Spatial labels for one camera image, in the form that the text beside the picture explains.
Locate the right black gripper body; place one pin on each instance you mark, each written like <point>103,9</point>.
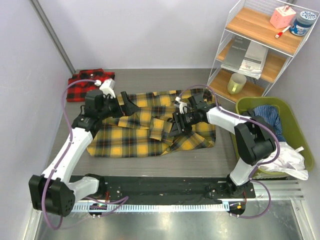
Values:
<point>187,120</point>

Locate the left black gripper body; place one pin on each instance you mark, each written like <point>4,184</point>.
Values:
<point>111,108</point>

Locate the yellow plaid long sleeve shirt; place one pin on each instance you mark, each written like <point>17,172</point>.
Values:
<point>146,132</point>

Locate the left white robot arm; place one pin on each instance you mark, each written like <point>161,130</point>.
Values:
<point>52,191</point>

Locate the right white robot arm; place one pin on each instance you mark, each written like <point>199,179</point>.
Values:
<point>255,141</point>

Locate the red black plaid shirt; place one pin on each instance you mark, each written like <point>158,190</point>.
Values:
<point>78,91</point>

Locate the pale green mug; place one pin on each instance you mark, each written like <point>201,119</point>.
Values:
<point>236,83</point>

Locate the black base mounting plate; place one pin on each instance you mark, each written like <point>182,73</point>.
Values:
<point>167,191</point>

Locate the blue checked shirt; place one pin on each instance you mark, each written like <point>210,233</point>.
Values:
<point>271,116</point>

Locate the grey setup guide booklet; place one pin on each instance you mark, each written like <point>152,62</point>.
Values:
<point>236,52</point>

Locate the white paper manuals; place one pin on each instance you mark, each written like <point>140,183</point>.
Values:
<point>253,63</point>

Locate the white shirt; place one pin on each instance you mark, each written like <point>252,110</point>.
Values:
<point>289,161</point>

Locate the red white marker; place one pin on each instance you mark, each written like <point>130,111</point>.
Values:
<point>282,32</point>

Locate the pink cube power strip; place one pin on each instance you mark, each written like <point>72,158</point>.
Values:
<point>282,16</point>

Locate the blue lidded jar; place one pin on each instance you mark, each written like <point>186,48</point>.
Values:
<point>302,23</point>

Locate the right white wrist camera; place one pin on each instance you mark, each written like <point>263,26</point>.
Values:
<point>182,106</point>

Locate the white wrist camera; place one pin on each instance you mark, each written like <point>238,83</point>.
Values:
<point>182,106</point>
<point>107,87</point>

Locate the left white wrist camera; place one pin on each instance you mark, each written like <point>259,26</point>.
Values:
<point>107,87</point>

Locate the grey corner wall post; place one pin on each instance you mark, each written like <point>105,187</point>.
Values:
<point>52,34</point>

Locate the slotted cable duct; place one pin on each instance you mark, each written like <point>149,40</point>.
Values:
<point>87,206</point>

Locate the white wire shelf unit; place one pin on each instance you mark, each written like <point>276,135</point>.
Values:
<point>250,19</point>

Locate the aluminium rail frame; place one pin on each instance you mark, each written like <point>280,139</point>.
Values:
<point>278,212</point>

